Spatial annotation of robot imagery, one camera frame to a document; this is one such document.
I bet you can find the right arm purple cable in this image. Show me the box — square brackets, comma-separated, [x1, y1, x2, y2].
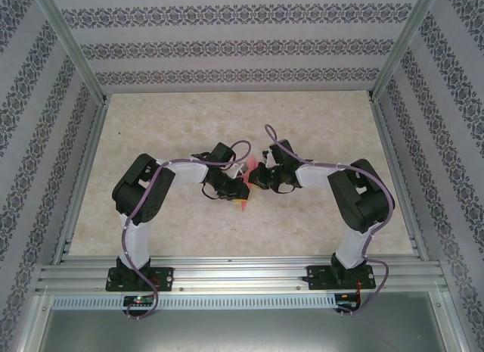
[264, 123, 394, 317]

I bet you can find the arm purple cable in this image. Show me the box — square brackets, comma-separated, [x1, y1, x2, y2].
[121, 139, 253, 322]
[264, 123, 394, 317]

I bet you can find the pink cloth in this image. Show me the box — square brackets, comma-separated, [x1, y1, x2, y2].
[237, 157, 261, 213]

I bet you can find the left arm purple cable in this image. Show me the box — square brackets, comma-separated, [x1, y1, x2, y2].
[121, 139, 253, 322]

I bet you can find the aluminium frame post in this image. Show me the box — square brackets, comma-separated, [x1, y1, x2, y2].
[33, 0, 109, 103]
[370, 0, 442, 101]

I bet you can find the aluminium side rail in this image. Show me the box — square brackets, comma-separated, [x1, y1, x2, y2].
[52, 98, 110, 264]
[368, 98, 430, 260]

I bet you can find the grey metal sheet panel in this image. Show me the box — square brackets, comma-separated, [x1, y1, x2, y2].
[14, 291, 470, 352]

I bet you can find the aluminium mounting rail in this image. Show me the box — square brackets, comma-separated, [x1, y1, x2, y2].
[36, 255, 449, 294]

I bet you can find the slotted grey cable duct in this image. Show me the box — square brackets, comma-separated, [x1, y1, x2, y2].
[51, 294, 337, 310]

